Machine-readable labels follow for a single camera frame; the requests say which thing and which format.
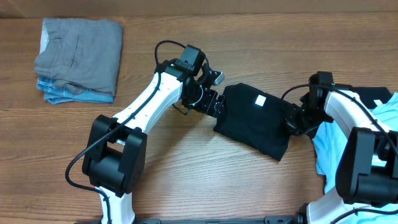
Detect folded grey shorts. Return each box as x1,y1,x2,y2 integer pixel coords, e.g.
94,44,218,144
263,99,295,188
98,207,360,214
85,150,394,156
34,18,123,96

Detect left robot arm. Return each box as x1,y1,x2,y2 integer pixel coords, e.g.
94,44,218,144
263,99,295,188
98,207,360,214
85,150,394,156
82,45,224,223

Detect light blue t-shirt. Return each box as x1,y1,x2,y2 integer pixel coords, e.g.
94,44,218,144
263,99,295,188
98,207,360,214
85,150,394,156
312,93,397,224

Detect black t-shirt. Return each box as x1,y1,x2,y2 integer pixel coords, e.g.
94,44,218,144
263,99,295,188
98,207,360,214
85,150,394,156
213,83,292,161

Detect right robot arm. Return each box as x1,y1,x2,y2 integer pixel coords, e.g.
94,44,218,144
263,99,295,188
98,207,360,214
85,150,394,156
285,71,397,223

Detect folded black garment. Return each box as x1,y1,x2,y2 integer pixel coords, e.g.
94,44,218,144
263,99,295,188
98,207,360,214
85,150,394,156
353,87,392,110

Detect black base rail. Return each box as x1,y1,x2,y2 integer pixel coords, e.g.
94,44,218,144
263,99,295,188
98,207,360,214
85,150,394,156
134,215,295,224

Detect folded blue jeans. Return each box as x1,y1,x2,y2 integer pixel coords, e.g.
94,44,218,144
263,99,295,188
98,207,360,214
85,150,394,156
36,77,114,105

